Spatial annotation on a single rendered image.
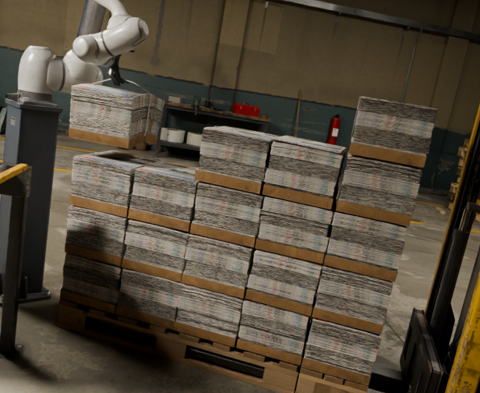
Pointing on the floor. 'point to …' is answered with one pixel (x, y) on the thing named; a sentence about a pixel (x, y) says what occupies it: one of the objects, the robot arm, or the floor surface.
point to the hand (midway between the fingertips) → (128, 65)
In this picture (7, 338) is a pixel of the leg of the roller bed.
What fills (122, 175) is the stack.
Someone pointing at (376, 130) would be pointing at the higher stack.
